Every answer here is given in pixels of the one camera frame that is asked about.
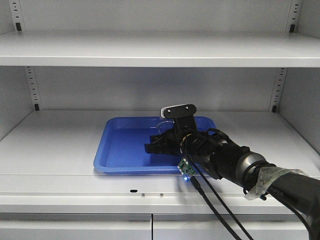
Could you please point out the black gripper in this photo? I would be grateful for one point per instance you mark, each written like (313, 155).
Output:
(169, 142)

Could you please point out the clear glass beaker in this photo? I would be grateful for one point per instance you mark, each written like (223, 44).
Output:
(164, 126)

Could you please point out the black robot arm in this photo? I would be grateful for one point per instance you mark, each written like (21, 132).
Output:
(213, 153)

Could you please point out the white lower cabinet shelf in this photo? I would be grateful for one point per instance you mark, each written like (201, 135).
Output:
(46, 164)

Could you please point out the white cabinet shelf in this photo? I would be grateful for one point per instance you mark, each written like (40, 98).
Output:
(46, 164)
(158, 49)

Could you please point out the white upper cabinet shelf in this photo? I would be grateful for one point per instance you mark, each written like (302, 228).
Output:
(158, 49)

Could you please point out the green circuit board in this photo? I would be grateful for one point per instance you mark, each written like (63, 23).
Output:
(186, 169)

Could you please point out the blue plastic tray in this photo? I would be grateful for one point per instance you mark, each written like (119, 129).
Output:
(121, 150)

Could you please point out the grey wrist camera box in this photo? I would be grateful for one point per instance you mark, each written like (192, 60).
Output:
(178, 111)

